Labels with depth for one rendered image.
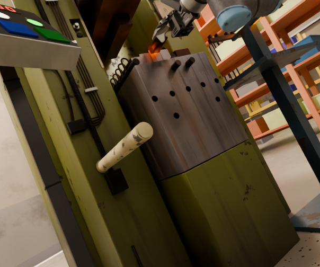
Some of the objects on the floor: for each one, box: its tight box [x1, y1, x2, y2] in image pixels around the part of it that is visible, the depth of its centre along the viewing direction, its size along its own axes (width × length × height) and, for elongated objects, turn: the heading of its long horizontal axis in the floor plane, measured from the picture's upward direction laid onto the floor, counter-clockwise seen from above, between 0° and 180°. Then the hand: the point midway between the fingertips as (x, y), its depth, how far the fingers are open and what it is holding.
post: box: [0, 66, 95, 267], centre depth 68 cm, size 4×4×108 cm
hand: (162, 35), depth 102 cm, fingers open, 9 cm apart
